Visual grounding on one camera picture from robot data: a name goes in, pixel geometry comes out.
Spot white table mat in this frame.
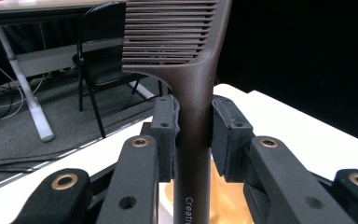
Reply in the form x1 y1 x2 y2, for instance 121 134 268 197
0 83 358 224

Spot dark brown comb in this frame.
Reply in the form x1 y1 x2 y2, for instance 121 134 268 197
121 0 233 224

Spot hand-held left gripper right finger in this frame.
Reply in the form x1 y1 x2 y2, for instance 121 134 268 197
211 94 355 224

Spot white desk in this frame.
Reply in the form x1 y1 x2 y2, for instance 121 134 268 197
0 0 157 143

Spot bundle of floor cables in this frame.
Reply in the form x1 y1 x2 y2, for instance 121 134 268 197
0 49 85 174

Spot black folding chair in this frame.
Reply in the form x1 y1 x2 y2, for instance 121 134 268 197
73 1 164 139

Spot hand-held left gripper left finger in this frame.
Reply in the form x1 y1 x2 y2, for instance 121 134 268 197
96 94 181 224

